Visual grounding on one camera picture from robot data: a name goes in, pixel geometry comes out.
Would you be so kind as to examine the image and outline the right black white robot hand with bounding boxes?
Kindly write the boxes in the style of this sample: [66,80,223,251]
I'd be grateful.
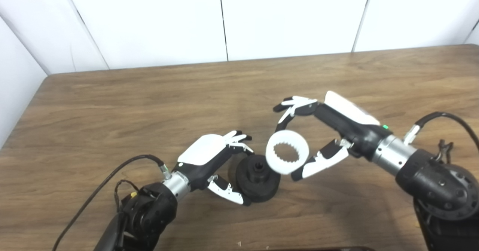
[273,91,393,182]

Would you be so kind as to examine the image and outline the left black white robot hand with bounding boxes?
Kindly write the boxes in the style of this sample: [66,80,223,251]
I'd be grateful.
[176,130,254,206]

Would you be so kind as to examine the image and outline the round black part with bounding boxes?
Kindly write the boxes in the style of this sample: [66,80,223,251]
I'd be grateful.
[235,154,281,203]

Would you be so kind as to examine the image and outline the white toothed ring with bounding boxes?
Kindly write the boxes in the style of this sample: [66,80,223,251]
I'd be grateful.
[265,130,310,175]

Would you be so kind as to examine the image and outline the left thin wires yellow plug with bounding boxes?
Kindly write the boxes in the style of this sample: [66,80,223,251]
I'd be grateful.
[114,179,140,212]

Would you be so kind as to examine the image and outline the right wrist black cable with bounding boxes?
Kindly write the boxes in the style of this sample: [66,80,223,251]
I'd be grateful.
[403,111,479,153]

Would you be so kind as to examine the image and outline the right thin dark wires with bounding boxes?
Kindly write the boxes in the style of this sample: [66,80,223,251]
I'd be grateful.
[436,139,454,164]

